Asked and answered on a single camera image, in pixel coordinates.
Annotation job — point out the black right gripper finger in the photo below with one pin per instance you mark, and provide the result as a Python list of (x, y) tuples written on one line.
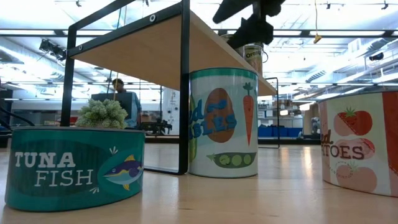
[(233, 9), (252, 32)]

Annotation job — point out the mixed vegetables can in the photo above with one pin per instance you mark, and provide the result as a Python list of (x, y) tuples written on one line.
[(224, 124)]

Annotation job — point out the dark background robot arm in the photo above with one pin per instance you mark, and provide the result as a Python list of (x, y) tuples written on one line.
[(155, 127)]

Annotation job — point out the olive can with Orange print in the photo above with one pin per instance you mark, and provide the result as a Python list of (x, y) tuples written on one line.
[(253, 59)]

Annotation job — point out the yellow hanging connector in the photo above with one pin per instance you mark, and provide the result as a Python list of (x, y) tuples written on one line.
[(317, 39)]

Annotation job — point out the blue storage bin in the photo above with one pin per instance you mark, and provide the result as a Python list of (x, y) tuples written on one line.
[(265, 132), (280, 132), (295, 132)]

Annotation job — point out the person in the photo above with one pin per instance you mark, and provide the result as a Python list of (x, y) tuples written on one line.
[(118, 84)]

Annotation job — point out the black monitor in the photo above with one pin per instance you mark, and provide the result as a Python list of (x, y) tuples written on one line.
[(121, 101)]

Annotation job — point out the tomatoes can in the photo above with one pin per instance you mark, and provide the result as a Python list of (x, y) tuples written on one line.
[(357, 149)]

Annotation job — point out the green artificial succulent plant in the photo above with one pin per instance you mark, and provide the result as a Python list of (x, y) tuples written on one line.
[(102, 113)]

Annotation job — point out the black ceiling spotlight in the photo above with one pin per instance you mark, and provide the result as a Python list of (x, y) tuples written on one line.
[(53, 49)]

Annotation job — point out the teal tuna fish can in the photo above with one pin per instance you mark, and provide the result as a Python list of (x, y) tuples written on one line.
[(62, 174)]

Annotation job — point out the wooden shelf with black frame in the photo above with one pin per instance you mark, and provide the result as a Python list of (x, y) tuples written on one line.
[(155, 53)]

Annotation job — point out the black ceiling camera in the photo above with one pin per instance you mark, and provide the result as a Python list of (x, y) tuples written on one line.
[(376, 56)]

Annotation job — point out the black aluminium table frame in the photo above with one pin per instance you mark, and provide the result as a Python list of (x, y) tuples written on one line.
[(295, 140)]

